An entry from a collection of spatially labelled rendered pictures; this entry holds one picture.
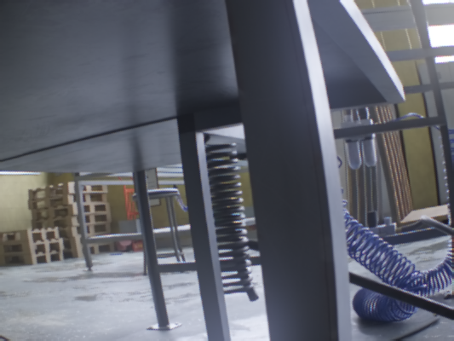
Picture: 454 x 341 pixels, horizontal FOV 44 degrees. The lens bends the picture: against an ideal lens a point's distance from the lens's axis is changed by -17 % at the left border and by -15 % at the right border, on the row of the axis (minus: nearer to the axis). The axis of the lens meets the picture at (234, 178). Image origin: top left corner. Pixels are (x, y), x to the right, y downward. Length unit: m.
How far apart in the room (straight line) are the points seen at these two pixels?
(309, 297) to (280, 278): 0.02
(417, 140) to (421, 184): 0.57
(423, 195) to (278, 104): 7.81
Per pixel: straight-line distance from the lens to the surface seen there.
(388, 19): 1.86
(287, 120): 0.27
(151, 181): 5.29
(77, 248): 8.42
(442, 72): 8.10
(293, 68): 0.27
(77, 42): 0.58
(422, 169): 8.07
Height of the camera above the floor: 0.39
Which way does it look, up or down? 3 degrees up
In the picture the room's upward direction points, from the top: 7 degrees counter-clockwise
